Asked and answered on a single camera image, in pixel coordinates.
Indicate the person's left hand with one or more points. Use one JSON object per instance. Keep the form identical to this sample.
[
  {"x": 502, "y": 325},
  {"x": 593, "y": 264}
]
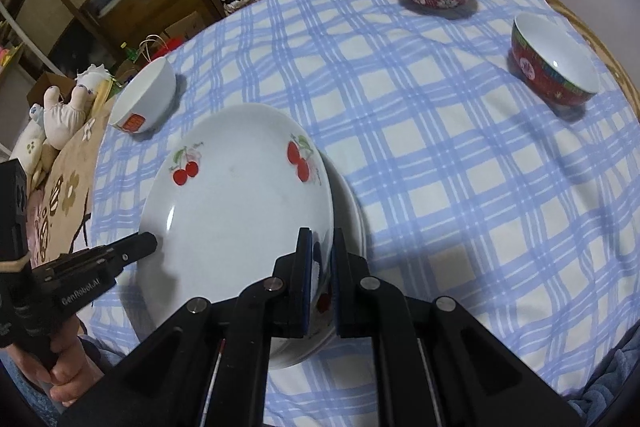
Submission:
[{"x": 70, "y": 377}]

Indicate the white cherry print plate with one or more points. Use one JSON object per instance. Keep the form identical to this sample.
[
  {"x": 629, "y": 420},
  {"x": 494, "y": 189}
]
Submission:
[
  {"x": 295, "y": 359},
  {"x": 339, "y": 202},
  {"x": 230, "y": 207}
]

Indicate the yellow green cushion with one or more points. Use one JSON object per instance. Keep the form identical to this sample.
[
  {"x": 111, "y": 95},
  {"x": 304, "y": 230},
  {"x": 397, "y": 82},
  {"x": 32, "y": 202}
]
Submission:
[{"x": 105, "y": 89}]

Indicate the white plush toy with legs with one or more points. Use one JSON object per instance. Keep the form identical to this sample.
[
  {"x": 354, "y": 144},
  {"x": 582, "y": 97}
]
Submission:
[{"x": 65, "y": 119}]

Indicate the cream plush toy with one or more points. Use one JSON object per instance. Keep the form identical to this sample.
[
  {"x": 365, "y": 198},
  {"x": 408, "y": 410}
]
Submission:
[{"x": 30, "y": 147}]

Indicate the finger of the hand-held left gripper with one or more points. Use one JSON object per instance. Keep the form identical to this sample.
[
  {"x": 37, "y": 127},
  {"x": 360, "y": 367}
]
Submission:
[{"x": 132, "y": 247}]

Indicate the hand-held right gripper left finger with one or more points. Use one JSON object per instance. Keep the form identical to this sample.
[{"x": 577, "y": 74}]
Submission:
[{"x": 305, "y": 277}]

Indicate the red paper shopping bag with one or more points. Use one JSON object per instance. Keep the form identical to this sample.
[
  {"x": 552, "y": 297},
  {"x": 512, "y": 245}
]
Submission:
[{"x": 172, "y": 44}]

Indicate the white spiky plush toy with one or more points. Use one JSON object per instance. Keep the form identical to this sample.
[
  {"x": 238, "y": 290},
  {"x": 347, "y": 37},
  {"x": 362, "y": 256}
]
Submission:
[{"x": 92, "y": 74}]

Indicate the grey blue blanket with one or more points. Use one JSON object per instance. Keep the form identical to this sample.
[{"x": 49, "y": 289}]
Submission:
[{"x": 610, "y": 382}]

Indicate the pink blanket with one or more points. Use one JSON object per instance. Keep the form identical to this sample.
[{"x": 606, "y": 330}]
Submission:
[{"x": 36, "y": 227}]

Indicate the open cardboard box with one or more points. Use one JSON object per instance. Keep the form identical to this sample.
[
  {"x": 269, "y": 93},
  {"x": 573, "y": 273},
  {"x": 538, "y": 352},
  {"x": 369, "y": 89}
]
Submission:
[{"x": 50, "y": 84}]

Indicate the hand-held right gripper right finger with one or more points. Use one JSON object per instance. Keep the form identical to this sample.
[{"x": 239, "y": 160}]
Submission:
[{"x": 340, "y": 282}]

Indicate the blue plaid cloth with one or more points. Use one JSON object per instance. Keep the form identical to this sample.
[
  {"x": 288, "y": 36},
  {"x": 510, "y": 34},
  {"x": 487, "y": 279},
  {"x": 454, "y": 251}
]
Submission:
[{"x": 450, "y": 187}]

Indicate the person's leg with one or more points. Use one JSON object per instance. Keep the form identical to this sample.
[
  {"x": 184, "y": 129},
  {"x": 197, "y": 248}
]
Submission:
[{"x": 20, "y": 387}]

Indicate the green bottle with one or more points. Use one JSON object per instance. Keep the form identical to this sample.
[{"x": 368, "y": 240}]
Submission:
[{"x": 131, "y": 53}]

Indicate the white bowl with orange label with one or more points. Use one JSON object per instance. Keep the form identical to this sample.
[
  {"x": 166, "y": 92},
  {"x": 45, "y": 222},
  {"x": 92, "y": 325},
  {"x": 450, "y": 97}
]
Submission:
[{"x": 150, "y": 92}]

